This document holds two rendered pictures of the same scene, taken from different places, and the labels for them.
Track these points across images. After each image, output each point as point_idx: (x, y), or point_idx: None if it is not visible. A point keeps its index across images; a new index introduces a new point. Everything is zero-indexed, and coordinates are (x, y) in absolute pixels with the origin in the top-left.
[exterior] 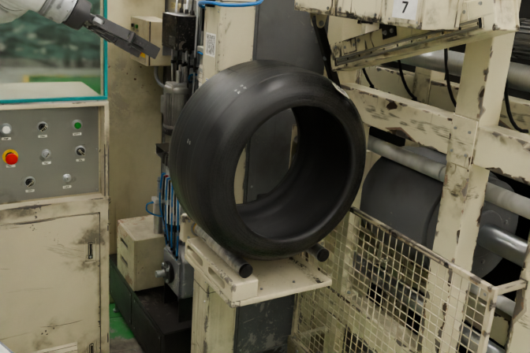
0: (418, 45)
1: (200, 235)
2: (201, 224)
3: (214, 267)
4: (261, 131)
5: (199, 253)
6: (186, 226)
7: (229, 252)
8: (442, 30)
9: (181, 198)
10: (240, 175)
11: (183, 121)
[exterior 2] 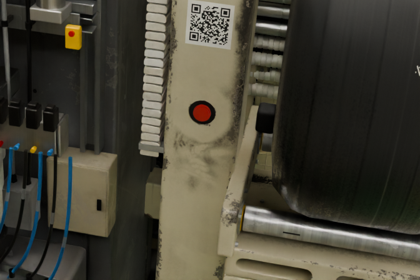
0: None
1: (275, 229)
2: (418, 216)
3: (362, 272)
4: None
5: (295, 262)
6: (236, 227)
7: (387, 235)
8: None
9: (354, 185)
10: (247, 89)
11: (367, 30)
